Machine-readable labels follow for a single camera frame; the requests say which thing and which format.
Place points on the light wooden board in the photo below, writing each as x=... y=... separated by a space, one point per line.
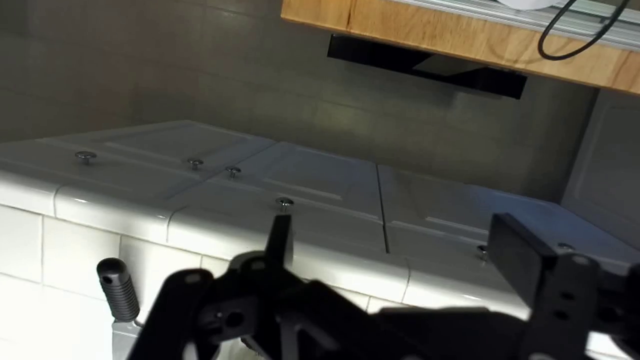
x=401 y=27

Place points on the aluminium frame rails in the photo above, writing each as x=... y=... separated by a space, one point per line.
x=481 y=13

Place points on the white lower cabinets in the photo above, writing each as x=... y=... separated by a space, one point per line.
x=320 y=181

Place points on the round metal cabinet knob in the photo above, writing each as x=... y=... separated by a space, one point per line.
x=481 y=251
x=195 y=162
x=85 y=157
x=285 y=202
x=233 y=170
x=565 y=246

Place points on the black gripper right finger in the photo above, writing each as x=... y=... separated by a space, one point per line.
x=580 y=307

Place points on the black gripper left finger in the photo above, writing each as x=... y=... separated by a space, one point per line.
x=252 y=312

